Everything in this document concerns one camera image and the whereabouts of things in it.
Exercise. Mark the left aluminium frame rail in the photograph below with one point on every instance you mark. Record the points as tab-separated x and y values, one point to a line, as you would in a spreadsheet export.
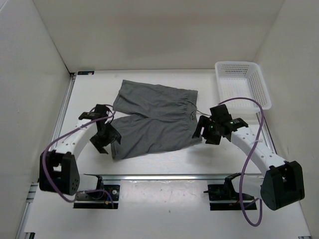
33	185

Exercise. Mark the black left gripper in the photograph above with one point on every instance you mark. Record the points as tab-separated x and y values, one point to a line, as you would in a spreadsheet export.
113	134

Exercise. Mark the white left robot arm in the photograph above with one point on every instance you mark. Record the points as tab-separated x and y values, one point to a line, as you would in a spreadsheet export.
58	171

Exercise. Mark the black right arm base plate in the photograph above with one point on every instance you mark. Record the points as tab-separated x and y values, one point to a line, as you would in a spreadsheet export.
220	200

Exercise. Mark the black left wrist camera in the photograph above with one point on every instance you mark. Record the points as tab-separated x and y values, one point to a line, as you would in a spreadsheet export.
103	110

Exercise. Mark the right aluminium frame rail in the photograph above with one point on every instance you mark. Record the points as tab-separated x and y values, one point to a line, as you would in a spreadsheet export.
270	143

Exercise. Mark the aluminium frame rail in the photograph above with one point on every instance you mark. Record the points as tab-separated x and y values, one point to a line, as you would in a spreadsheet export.
270	143
160	177
33	185

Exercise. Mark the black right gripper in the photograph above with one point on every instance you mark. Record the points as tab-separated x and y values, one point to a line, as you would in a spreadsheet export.
203	122

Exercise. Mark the front aluminium frame rail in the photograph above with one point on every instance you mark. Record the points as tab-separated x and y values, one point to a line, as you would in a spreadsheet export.
160	177

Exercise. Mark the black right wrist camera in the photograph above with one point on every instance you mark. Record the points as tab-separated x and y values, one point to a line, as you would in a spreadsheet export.
220	114

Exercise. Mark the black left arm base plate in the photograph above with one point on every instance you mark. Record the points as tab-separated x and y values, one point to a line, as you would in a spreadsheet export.
99	200

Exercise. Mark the white perforated plastic basket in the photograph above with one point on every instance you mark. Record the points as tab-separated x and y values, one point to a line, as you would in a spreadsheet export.
238	80

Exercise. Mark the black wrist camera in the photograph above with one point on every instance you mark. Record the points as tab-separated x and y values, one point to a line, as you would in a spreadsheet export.
103	110
220	114

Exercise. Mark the grey drawstring shorts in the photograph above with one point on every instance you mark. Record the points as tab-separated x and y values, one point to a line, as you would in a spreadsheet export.
157	119

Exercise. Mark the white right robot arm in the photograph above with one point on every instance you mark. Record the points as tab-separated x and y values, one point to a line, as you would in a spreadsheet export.
282	183

